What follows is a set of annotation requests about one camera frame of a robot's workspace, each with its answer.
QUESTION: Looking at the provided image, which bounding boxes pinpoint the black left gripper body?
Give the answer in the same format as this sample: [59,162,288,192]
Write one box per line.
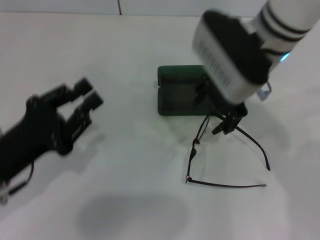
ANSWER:
[0,92,75,185]

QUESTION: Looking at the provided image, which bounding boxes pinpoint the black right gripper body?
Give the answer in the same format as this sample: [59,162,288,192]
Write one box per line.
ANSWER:
[199,9,273,84]

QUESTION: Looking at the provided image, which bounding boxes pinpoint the green glasses case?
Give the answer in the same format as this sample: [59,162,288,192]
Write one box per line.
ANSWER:
[156,64,216,117]

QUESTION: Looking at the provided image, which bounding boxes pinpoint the black thin-framed glasses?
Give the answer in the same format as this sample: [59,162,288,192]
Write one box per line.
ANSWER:
[184,111,271,189]

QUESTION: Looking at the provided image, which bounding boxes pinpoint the silver finned wrist camera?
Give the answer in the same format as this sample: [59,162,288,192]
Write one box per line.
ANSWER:
[191,21,254,105]

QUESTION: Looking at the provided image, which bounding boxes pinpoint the light blue cable connector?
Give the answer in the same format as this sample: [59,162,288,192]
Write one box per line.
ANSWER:
[256,80,273,101]

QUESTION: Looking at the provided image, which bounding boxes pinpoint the grey cable with plug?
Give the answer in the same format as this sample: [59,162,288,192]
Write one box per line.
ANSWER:
[8,159,35,196]

